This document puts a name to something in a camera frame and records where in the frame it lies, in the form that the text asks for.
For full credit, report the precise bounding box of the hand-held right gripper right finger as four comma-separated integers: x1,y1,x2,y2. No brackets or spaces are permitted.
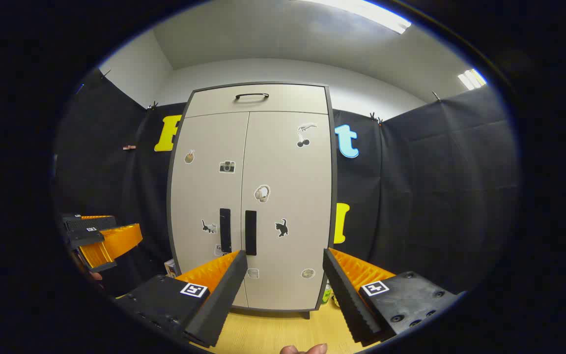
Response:
322,248,460,345

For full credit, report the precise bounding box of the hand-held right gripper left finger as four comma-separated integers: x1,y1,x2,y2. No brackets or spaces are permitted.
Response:
116,250,248,348

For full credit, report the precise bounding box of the beige cabinet door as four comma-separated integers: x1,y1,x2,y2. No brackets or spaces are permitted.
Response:
241,111,335,311
170,112,250,309

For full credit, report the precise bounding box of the grey double-door shoe cabinet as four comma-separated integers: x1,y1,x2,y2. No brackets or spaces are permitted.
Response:
167,81,338,319

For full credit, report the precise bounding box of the beige cabinet drawer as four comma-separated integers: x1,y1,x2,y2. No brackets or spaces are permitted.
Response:
185,84,329,118

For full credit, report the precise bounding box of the small ceiling light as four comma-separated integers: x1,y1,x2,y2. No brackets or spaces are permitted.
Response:
458,69,487,90

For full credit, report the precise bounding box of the long ceiling light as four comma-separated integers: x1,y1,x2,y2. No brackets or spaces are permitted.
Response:
312,0,411,34

